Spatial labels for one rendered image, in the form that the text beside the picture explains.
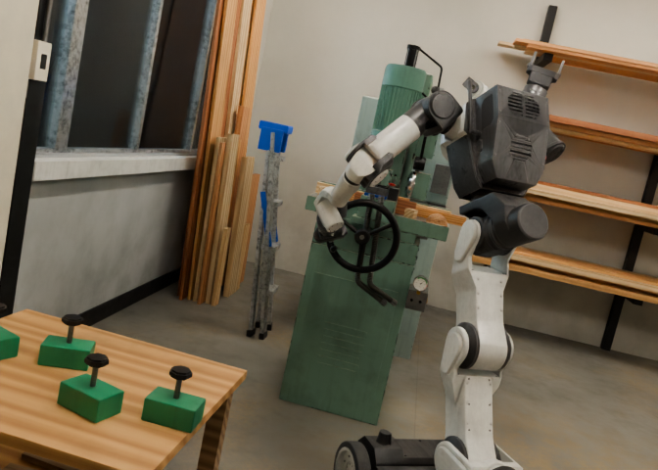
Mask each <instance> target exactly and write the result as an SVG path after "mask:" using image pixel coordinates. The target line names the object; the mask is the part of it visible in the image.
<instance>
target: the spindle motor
mask: <svg viewBox="0 0 658 470"><path fill-rule="evenodd" d="M426 76H427V73H426V72H425V71H424V70H421V69H418V68H414V67H410V66H405V65H399V64H387V66H386V69H385V73H384V78H383V83H382V88H381V92H380V97H379V101H378V106H377V111H376V115H375V119H374V123H373V128H372V132H371V135H375V136H376V135H377V134H378V133H380V132H381V131H382V130H384V129H385V128H386V127H387V126H389V125H390V124H391V123H393V122H394V121H395V120H396V119H398V118H399V117H401V116H402V115H403V114H404V113H406V112H407V111H408V110H410V108H411V106H412V104H413V103H414V102H415V101H417V100H419V99H421V97H422V93H423V89H424V84H425V80H426Z"/></svg>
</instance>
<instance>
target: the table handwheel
mask: <svg viewBox="0 0 658 470"><path fill-rule="evenodd" d="M347 207H348V210H349V209H352V208H355V207H370V208H373V209H375V210H377V211H379V212H381V213H382V214H383V215H384V216H385V217H386V218H387V220H389V222H390V223H389V224H387V225H384V226H382V227H380V228H377V229H374V230H371V228H370V227H369V229H368V230H367V229H366V228H360V229H358V230H357V229H356V228H355V227H353V226H352V225H351V224H349V223H348V222H347V221H346V220H344V219H343V222H344V224H345V225H346V226H347V227H348V228H349V229H350V230H351V231H352V232H354V233H355V234H354V239H355V241H356V242H357V243H358V244H359V249H358V257H357V264H356V265H354V264H351V263H349V262H347V261H346V260H344V259H343V258H342V257H341V256H340V255H339V253H338V252H337V251H336V252H335V253H332V252H331V251H330V248H331V247H332V246H335V245H334V242H332V243H329V242H326V244H327V247H328V250H329V252H330V254H331V256H332V257H333V259H334V260H335V261H336V262H337V263H338V264H339V265H340V266H342V267H343V268H345V269H347V270H349V271H352V272H356V273H371V272H375V271H377V270H380V269H382V268H383V267H385V266H386V265H387V264H389V263H390V262H391V261H392V259H393V258H394V257H395V255H396V253H397V251H398V249H399V246H400V228H399V225H398V222H397V220H396V218H395V217H394V215H393V214H392V213H391V212H390V211H389V210H388V209H387V208H386V207H385V206H383V205H382V204H380V203H378V202H375V201H372V200H367V199H358V200H352V201H349V202H347ZM391 227H392V229H393V244H392V246H391V249H390V251H389V252H388V254H387V255H386V256H385V257H384V258H383V259H382V260H380V261H379V262H377V263H375V264H372V265H368V266H361V259H362V252H363V246H364V245H365V244H367V243H368V242H369V240H370V238H371V235H374V234H376V233H378V232H381V231H383V230H386V229H389V228H391Z"/></svg>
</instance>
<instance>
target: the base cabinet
mask: <svg viewBox="0 0 658 470"><path fill-rule="evenodd" d="M337 252H338V253H339V255H340V256H341V257H342V258H343V259H344V260H346V261H347V262H349V263H351V264H354V265H356V264H357V257H358V253H355V252H351V251H346V250H342V249H338V248H337ZM413 270H414V266H411V265H407V264H403V263H399V262H395V261H391V262H390V263H389V264H387V265H386V266H385V267H383V268H382V269H380V270H377V271H375V272H374V273H373V274H374V275H373V283H374V285H375V286H377V287H378V288H379V289H381V290H382V291H383V292H385V293H387V294H388V295H389V296H391V297H392V298H393V299H395V300H397V301H398V304H397V305H396V306H393V305H391V304H390V303H389V302H388V303H387V304H386V305H385V306H382V305H381V304H379V302H378V301H376V300H375V299H374V298H373V297H371V296H370V295H369V294H368V293H366V292H365V291H364V290H363V289H361V288H360V287H359V286H357V285H356V283H355V281H354V280H355V279H354V277H355V272H352V271H349V270H347V269H345V268H343V267H342V266H340V265H339V264H338V263H337V262H336V261H335V260H334V259H333V257H332V256H331V254H330V252H329V250H328V247H327V246H325V245H321V244H317V243H313V242H312V243H311V246H310V251H309V256H308V260H307V265H306V270H305V278H304V283H303V287H302V292H301V296H300V301H299V306H298V311H297V315H296V320H295V325H294V330H293V334H292V339H291V344H290V348H289V352H288V357H287V362H286V367H285V371H284V376H283V381H282V386H281V390H280V395H279V398H280V399H281V400H286V401H290V402H293V403H297V404H300V405H304V406H308V407H311V408H315V409H318V410H322V411H326V412H329V413H333V414H337V415H340V416H344V417H347V418H350V419H354V420H357V421H361V422H364V423H368V424H372V425H375V426H377V423H378V419H379V415H380V411H381V406H382V402H383V398H384V394H385V390H386V386H387V382H388V378H389V373H390V369H391V365H392V361H393V356H394V352H395V348H396V344H397V339H398V335H399V331H400V324H401V320H402V316H403V312H404V307H405V303H406V299H407V295H408V290H409V286H410V282H411V277H412V273H413Z"/></svg>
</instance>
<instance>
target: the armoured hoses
mask: <svg viewBox="0 0 658 470"><path fill-rule="evenodd" d="M374 197H375V195H373V194H368V198H367V200H372V201H374ZM384 199H385V197H382V196H378V203H380V204H382V205H383V204H384ZM383 206H384V205H383ZM371 212H372V208H370V207H366V212H365V219H364V224H363V228H366V229H367V230H368V229H369V224H370V216H371ZM381 218H382V213H381V212H379V211H376V218H375V219H376V220H375V225H374V229H377V228H380V225H381V224H380V223H381ZM378 238H379V232H378V233H376V234H374V235H373V238H372V239H373V240H372V246H371V247H372V248H371V253H370V254H371V255H370V263H369V265H372V264H375V260H376V253H377V246H378V244H377V243H378V240H379V239H378ZM365 247H366V244H365V245H364V246H363V252H362V259H361V266H362V265H363V259H364V252H365ZM373 273H374V272H371V273H368V275H367V285H368V286H367V285H366V284H364V283H363V282H362V281H361V280H360V274H361V273H355V277H354V279H355V280H354V281H355V283H356V285H357V286H359V287H360V288H361V289H363V290H364V291H365V292H366V293H368V294H369V295H370V296H371V297H373V298H374V299H375V300H376V301H378V302H379V304H381V305H382V306H385V305H386V304H387V303H388V302H389V303H390V304H391V305H392V306H396V305H397V304H398V301H397V300H395V299H393V298H392V297H391V296H389V295H388V294H387V293H385V292H383V291H382V290H381V289H379V288H378V287H377V286H375V285H374V283H373V275H374V274H373Z"/></svg>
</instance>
